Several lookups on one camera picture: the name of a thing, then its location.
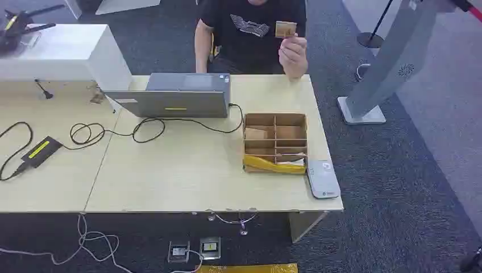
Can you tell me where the metal loop bracket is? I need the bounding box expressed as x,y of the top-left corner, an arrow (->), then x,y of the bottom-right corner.
354,62 -> 372,82

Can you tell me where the white furniture panel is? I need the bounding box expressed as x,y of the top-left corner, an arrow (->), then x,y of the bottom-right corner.
94,0 -> 162,16

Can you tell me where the open floor socket box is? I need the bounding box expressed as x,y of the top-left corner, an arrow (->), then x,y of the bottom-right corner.
167,241 -> 192,264

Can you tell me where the black power adapter yellow label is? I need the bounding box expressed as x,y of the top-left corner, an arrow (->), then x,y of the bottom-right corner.
20,136 -> 64,169

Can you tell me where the pale desk leg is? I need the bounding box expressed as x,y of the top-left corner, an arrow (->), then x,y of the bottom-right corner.
289,211 -> 330,244

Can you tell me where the person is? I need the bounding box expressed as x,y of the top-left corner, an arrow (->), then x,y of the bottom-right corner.
194,0 -> 310,82

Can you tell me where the white box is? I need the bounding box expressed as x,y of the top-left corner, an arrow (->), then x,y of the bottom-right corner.
0,24 -> 133,92

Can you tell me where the grey card reader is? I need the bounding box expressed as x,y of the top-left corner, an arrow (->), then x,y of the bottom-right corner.
306,159 -> 342,200

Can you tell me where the yellow sheet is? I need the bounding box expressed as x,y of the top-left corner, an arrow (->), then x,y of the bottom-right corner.
196,263 -> 300,273

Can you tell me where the black mains cable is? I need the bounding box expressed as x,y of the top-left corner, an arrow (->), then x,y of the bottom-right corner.
0,121 -> 34,183

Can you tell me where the grey kiosk stand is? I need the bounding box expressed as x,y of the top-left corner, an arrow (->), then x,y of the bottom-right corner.
336,0 -> 457,126

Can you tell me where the black laptop power cable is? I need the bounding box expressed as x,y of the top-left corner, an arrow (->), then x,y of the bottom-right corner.
61,102 -> 244,151

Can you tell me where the black stanchion post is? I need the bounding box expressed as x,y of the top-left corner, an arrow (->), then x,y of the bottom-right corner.
356,0 -> 394,49

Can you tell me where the tan card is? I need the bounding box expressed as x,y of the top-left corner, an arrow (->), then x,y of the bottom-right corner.
275,20 -> 298,39

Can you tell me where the person's hand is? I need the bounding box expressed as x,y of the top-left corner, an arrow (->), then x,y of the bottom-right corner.
278,33 -> 309,82

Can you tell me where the yellow tape strip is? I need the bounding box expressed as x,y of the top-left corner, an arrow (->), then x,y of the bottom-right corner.
243,154 -> 307,175

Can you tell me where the grey laptop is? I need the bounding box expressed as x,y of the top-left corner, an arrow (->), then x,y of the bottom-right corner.
103,72 -> 231,119

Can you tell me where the white floor cable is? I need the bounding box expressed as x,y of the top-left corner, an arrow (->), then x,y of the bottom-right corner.
0,213 -> 133,273

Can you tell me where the wooden compartment box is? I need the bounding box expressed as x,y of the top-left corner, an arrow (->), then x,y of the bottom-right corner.
242,112 -> 309,175

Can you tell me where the steel floor socket box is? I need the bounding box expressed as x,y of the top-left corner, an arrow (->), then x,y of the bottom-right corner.
198,236 -> 222,261

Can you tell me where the red barrier rope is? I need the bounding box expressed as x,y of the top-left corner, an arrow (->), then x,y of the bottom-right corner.
451,0 -> 482,23

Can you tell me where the black plug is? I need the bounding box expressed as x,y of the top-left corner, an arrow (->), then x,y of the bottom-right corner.
34,78 -> 54,101

